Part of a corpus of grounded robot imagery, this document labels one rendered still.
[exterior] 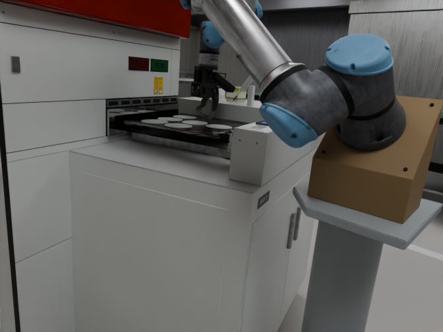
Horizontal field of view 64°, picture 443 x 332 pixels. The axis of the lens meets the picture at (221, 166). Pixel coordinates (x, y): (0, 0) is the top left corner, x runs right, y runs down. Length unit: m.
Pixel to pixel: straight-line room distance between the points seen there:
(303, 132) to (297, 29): 9.15
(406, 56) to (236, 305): 4.93
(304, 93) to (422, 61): 4.89
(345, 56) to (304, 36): 8.97
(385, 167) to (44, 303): 1.09
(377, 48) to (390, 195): 0.30
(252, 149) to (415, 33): 4.84
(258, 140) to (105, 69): 0.63
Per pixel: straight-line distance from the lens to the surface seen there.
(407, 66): 5.59
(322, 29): 9.50
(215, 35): 1.24
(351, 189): 0.85
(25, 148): 1.13
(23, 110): 1.11
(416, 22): 5.65
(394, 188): 0.83
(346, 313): 1.00
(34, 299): 1.32
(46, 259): 1.29
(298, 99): 0.70
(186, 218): 0.98
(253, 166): 0.92
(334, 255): 0.92
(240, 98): 1.68
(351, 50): 0.75
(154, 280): 1.14
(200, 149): 1.23
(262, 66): 0.75
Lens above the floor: 1.10
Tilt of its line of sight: 15 degrees down
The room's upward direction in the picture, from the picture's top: 5 degrees clockwise
